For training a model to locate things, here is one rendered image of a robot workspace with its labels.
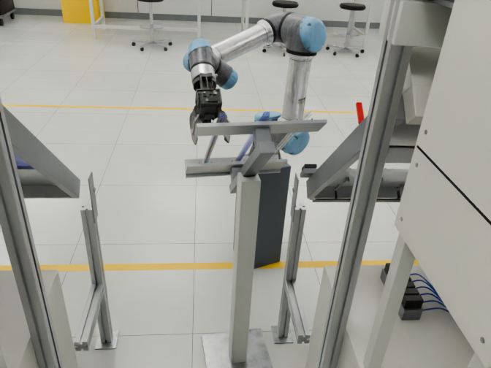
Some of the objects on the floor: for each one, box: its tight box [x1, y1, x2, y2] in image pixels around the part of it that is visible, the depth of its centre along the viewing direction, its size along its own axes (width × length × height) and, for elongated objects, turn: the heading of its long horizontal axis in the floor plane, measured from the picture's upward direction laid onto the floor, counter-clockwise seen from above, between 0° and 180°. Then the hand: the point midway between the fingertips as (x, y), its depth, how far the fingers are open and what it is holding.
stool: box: [326, 3, 366, 58], centre depth 599 cm, size 50×53×62 cm
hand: (211, 142), depth 130 cm, fingers open, 8 cm apart
